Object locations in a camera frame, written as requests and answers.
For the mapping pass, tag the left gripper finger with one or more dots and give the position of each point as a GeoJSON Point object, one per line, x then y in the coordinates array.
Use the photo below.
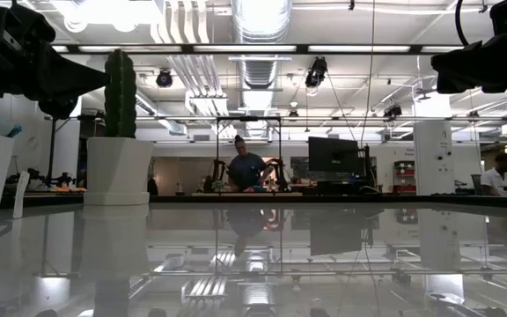
{"type": "Point", "coordinates": [60, 79]}

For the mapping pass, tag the red storage shelf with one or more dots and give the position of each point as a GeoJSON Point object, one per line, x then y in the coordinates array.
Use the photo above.
{"type": "Point", "coordinates": [404, 176]}

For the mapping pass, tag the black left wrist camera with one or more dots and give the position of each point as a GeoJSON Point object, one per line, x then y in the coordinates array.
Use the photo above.
{"type": "Point", "coordinates": [27, 24]}

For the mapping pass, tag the brown partition panel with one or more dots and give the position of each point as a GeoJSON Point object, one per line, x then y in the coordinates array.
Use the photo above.
{"type": "Point", "coordinates": [178, 174]}

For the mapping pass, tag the long LED light bar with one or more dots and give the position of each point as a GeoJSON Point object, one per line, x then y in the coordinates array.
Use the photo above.
{"type": "Point", "coordinates": [236, 48]}

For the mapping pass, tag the black ceiling spotlight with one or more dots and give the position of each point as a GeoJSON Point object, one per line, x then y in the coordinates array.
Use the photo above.
{"type": "Point", "coordinates": [392, 110]}
{"type": "Point", "coordinates": [316, 71]}
{"type": "Point", "coordinates": [164, 78]}

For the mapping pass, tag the small black desk robot arm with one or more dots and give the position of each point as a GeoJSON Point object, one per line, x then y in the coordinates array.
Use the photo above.
{"type": "Point", "coordinates": [279, 171]}
{"type": "Point", "coordinates": [217, 174]}

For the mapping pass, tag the white pillar cabinet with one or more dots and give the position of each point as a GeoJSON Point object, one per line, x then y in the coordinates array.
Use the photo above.
{"type": "Point", "coordinates": [429, 154]}

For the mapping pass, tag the white fabric care tag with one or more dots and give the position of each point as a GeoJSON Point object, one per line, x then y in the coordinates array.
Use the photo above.
{"type": "Point", "coordinates": [21, 193]}

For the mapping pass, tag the person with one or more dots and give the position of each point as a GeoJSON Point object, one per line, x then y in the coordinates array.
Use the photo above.
{"type": "Point", "coordinates": [247, 169]}
{"type": "Point", "coordinates": [497, 176]}

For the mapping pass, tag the black table stand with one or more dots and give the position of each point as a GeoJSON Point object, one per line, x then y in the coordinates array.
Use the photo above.
{"type": "Point", "coordinates": [51, 149]}

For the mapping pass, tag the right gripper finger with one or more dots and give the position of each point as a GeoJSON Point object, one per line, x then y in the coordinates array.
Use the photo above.
{"type": "Point", "coordinates": [491, 66]}

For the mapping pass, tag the black computer monitor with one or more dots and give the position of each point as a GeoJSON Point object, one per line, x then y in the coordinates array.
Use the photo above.
{"type": "Point", "coordinates": [332, 154]}

